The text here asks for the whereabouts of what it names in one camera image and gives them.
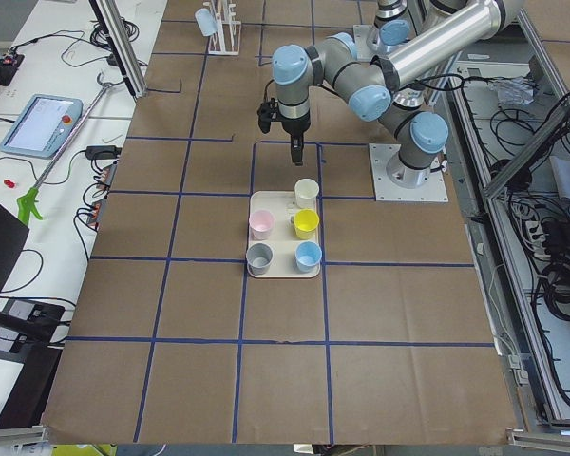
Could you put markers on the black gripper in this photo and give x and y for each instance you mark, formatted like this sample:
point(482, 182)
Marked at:
point(295, 125)

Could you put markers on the light blue ikea cup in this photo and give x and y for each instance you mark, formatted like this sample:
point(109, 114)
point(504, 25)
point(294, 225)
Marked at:
point(206, 22)
point(308, 255)

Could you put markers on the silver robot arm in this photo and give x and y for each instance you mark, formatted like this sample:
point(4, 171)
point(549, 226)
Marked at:
point(395, 23)
point(369, 90)

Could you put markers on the cream white ikea cup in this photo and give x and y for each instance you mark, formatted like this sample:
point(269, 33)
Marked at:
point(306, 193)

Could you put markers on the yellow ikea cup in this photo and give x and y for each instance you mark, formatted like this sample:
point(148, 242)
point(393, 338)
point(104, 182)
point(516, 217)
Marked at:
point(306, 222)

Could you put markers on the pink ikea cup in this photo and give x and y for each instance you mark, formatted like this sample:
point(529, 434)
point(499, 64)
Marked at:
point(261, 223)

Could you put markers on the grey ikea cup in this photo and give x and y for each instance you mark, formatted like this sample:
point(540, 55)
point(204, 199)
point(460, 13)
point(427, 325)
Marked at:
point(259, 257)

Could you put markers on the cream plastic tray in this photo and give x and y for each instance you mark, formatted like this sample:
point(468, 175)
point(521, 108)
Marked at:
point(283, 239)

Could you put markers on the black power adapter brick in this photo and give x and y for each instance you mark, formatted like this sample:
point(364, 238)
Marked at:
point(102, 152)

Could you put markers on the blue teach pendant tablet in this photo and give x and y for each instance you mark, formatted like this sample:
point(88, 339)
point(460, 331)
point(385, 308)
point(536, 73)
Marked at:
point(43, 126)

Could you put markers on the black computer monitor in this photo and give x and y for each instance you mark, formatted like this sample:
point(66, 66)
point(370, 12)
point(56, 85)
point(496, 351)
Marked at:
point(13, 236)

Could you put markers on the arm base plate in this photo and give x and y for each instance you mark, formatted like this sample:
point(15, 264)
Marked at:
point(368, 42)
point(393, 182)

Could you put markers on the white wire cup rack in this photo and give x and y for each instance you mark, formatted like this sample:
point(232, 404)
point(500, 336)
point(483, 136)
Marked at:
point(226, 41)

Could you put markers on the aluminium frame post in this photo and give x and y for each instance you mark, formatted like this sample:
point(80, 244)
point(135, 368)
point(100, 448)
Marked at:
point(111, 23)

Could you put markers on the green-handled reacher grabber tool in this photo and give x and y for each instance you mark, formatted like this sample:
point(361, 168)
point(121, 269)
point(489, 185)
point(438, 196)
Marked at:
point(26, 204)

